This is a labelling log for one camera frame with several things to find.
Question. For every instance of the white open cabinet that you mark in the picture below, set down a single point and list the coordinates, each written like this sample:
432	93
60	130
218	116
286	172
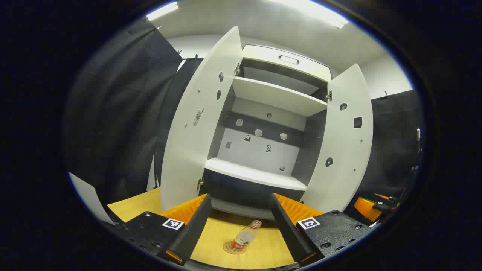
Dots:
256	173

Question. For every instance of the black backdrop cloth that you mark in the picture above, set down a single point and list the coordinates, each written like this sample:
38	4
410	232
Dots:
124	113

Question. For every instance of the long ceiling light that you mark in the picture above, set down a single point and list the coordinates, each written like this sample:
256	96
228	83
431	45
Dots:
162	10

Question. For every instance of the white board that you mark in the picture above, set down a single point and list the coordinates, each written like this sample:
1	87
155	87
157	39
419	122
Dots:
88	197

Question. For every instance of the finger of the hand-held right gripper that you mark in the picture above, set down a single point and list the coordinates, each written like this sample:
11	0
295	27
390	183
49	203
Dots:
384	205
364	209

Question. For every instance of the clear plastic bottle red label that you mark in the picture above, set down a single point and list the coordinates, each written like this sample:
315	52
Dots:
244	238

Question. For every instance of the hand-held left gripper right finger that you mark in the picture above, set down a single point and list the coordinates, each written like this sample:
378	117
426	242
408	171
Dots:
290	233

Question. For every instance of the round brown coaster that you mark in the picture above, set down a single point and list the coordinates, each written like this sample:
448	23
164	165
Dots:
227	249

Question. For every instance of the white cabinet door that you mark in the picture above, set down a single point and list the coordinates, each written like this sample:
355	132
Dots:
342	143
196	143

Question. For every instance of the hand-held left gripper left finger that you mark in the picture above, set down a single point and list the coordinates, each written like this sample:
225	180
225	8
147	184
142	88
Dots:
192	233

